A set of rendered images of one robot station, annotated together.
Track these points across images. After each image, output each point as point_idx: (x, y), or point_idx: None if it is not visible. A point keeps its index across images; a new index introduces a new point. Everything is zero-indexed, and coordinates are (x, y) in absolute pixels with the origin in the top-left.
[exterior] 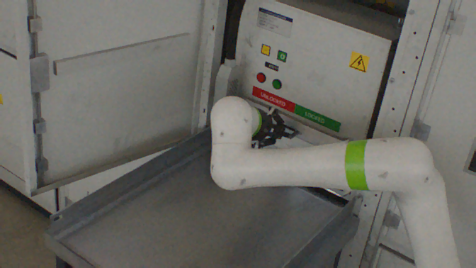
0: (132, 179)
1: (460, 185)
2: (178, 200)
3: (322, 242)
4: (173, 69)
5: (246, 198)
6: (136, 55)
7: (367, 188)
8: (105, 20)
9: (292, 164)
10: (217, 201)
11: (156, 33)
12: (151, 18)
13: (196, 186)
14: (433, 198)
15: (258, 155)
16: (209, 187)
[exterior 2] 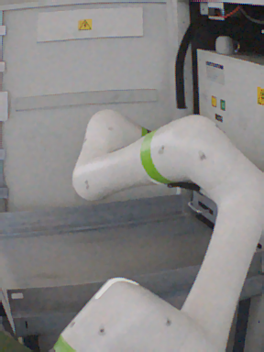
0: (67, 216)
1: None
2: (98, 241)
3: None
4: (142, 125)
5: (168, 251)
6: (92, 101)
7: (159, 173)
8: (62, 68)
9: (115, 157)
10: (134, 248)
11: (117, 84)
12: (111, 70)
13: (128, 237)
14: (237, 197)
15: (101, 156)
16: (140, 239)
